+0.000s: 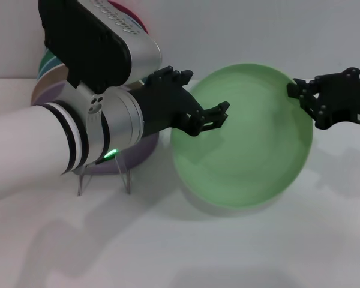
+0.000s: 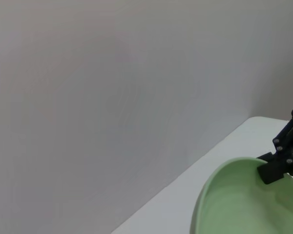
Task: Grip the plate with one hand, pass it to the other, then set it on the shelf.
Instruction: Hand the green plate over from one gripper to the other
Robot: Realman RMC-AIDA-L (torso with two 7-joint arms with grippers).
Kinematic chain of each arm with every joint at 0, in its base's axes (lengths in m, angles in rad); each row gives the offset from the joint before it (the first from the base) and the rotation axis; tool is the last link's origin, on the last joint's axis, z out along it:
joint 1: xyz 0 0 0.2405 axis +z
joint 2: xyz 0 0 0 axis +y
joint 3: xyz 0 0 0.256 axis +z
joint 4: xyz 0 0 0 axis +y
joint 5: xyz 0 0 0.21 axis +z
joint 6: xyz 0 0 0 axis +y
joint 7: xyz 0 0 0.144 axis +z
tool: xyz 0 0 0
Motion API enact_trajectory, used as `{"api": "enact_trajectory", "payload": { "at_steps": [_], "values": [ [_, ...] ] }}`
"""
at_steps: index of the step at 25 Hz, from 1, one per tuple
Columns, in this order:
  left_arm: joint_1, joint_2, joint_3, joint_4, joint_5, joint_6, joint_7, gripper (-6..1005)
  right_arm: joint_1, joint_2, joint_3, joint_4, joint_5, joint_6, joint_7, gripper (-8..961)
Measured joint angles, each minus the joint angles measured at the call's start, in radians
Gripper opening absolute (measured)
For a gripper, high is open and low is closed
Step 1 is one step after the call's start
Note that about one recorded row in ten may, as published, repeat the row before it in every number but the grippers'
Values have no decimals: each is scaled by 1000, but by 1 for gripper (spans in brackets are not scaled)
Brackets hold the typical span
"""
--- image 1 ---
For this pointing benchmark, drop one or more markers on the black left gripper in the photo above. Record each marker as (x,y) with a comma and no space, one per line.
(162,105)

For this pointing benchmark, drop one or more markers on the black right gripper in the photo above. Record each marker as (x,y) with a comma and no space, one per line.
(339,102)

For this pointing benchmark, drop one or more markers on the light green plate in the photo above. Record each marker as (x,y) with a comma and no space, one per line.
(243,144)

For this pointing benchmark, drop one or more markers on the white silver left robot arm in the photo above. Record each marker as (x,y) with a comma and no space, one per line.
(33,135)

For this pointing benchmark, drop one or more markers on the lilac plate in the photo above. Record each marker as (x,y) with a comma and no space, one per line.
(138,153)

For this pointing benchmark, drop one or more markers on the clear acrylic plate rack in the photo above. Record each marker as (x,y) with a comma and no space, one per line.
(126,177)

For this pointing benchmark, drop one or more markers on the maroon plate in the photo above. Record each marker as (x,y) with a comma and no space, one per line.
(129,9)

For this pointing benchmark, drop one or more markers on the beige plate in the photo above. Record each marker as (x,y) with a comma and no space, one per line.
(52,78)

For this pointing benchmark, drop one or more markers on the light blue plate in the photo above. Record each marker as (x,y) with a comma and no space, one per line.
(49,67)

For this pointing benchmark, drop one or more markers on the dark green plate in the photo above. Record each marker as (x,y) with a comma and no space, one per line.
(45,60)

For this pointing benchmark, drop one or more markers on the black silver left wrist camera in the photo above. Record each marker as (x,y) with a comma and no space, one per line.
(87,45)

